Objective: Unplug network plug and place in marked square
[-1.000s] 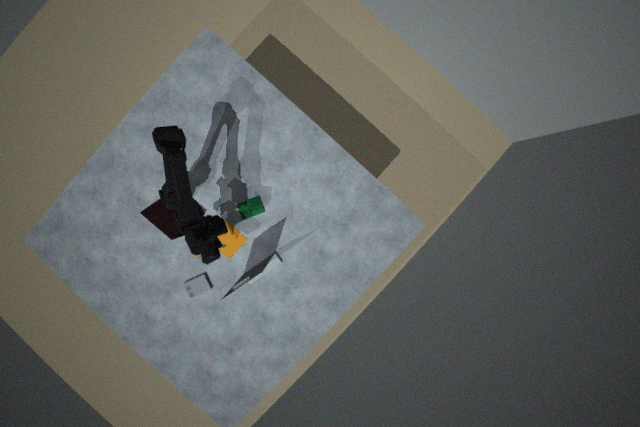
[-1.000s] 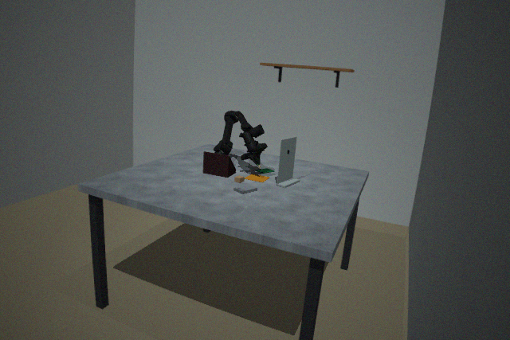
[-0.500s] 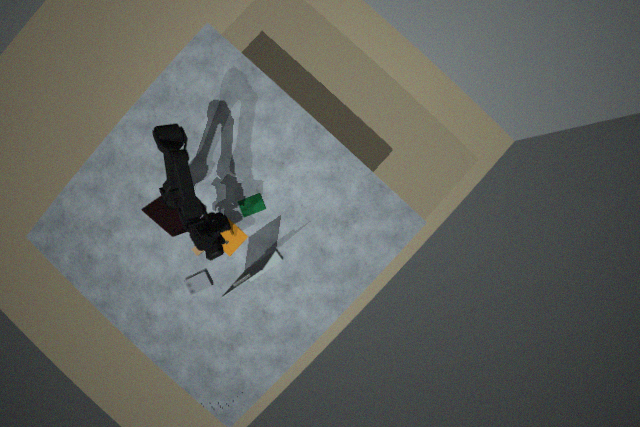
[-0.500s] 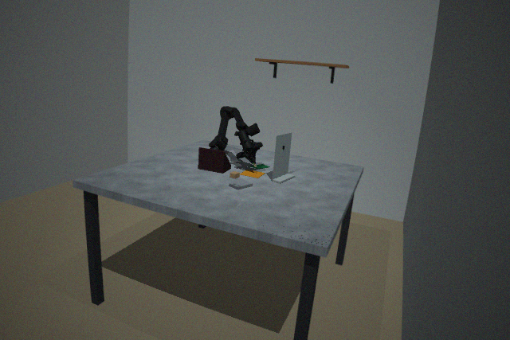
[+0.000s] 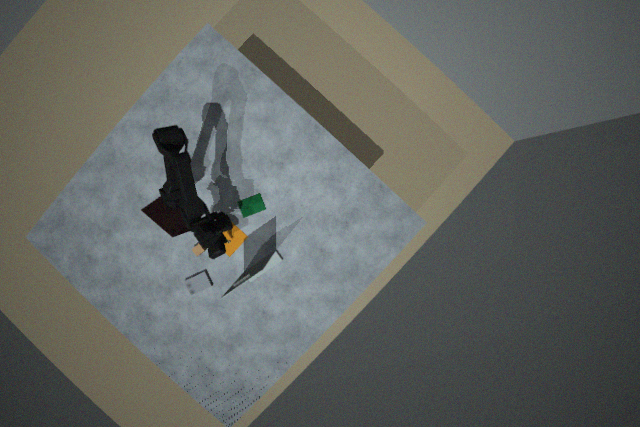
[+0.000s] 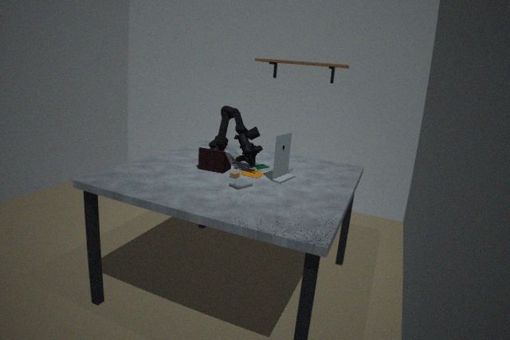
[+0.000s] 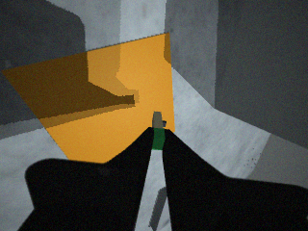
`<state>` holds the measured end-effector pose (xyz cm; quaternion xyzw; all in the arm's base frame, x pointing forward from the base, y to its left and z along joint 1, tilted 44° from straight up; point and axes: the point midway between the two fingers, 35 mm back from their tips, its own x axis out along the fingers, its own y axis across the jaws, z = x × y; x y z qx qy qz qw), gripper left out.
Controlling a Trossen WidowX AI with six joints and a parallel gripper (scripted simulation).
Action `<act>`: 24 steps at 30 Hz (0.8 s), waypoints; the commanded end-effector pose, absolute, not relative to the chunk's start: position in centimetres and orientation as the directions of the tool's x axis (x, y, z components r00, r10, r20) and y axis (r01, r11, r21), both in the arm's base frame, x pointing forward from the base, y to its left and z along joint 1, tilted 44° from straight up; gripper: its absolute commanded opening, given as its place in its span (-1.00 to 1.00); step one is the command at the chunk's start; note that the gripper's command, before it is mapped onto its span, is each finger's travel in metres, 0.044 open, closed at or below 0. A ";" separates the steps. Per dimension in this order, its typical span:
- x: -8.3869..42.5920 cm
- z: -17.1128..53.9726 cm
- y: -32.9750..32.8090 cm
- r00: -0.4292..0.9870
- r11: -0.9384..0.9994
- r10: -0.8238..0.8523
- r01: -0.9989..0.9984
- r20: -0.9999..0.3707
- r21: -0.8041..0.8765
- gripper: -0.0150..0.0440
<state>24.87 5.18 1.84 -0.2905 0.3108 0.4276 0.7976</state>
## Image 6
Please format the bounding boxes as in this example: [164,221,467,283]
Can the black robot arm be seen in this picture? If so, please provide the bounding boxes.
[209,106,260,151]

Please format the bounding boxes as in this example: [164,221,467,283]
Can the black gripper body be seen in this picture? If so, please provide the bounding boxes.
[236,141,263,162]

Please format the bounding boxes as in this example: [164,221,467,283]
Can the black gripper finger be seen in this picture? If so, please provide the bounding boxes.
[248,154,257,167]
[242,158,253,167]

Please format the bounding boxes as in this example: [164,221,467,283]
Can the green flat rectangle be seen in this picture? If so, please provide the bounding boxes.
[255,164,270,170]

